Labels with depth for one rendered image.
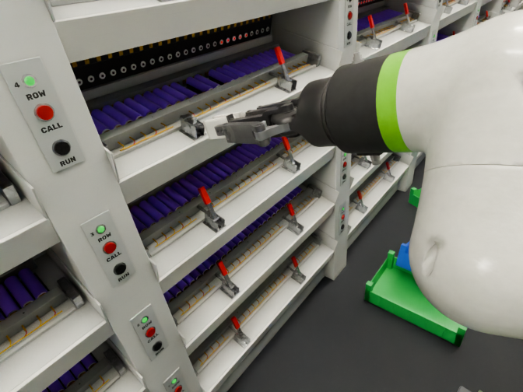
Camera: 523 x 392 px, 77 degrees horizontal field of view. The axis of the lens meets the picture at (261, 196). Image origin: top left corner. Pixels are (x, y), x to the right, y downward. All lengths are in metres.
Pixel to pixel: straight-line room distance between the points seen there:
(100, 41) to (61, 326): 0.41
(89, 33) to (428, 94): 0.37
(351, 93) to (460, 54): 0.09
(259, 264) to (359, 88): 0.62
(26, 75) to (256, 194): 0.49
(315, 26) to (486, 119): 0.69
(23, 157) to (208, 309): 0.51
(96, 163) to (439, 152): 0.39
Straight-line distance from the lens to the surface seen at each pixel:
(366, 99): 0.32
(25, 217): 0.49
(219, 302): 0.81
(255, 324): 1.00
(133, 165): 0.53
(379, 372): 1.12
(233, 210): 0.71
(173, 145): 0.56
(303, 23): 0.93
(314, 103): 0.36
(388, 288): 1.30
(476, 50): 0.29
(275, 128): 0.38
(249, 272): 0.85
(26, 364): 0.61
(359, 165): 1.26
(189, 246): 0.65
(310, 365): 1.11
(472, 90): 0.28
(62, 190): 0.47
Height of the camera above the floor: 0.97
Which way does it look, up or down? 33 degrees down
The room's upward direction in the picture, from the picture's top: 7 degrees counter-clockwise
